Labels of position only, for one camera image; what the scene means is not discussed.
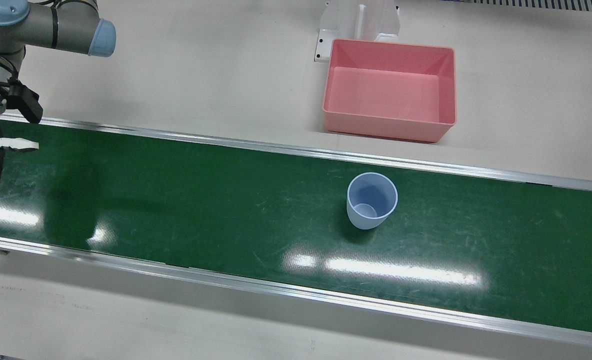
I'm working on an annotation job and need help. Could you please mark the green conveyor belt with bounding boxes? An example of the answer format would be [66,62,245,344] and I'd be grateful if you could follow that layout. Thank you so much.
[0,112,592,351]

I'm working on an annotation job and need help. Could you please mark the white bracket stand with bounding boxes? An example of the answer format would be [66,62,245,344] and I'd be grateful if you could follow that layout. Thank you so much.
[314,0,401,63]

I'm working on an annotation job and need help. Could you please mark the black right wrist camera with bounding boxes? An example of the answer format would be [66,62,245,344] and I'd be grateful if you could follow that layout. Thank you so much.
[6,82,44,124]

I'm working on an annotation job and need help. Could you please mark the light blue plastic cup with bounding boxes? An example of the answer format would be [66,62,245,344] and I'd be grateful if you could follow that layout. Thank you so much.
[346,172,399,231]

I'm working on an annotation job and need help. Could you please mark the pink plastic box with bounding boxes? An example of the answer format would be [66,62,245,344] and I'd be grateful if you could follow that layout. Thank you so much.
[322,38,457,144]

